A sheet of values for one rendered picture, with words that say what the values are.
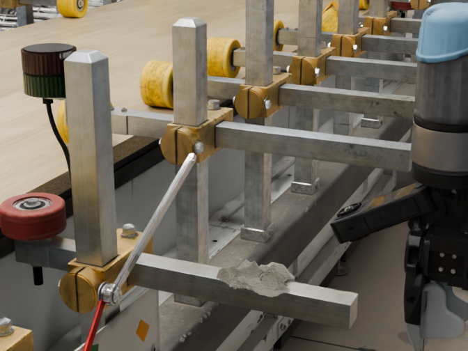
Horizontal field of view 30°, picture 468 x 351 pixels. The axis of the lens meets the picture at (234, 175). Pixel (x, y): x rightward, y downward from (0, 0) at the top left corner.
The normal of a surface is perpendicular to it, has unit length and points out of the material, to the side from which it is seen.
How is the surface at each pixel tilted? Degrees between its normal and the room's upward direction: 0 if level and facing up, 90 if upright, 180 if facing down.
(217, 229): 0
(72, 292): 90
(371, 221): 90
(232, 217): 0
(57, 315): 90
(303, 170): 90
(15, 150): 0
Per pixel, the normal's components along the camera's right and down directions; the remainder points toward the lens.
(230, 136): -0.40, 0.30
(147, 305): 0.92, 0.14
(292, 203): 0.00, -0.94
